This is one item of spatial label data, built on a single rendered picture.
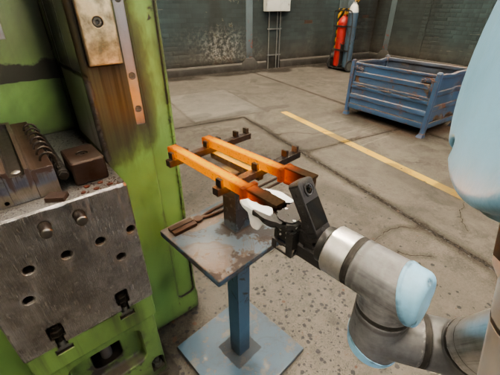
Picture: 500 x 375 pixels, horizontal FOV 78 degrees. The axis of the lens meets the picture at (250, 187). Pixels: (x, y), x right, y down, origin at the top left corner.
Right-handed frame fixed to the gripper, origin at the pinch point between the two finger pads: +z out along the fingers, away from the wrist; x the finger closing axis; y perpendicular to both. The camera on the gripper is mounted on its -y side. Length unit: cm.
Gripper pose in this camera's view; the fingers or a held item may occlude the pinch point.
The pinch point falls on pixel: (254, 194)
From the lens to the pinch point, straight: 67.5
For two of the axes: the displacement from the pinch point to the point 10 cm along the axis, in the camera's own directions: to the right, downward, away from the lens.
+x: 7.3, -3.5, 5.9
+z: -6.9, -3.7, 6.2
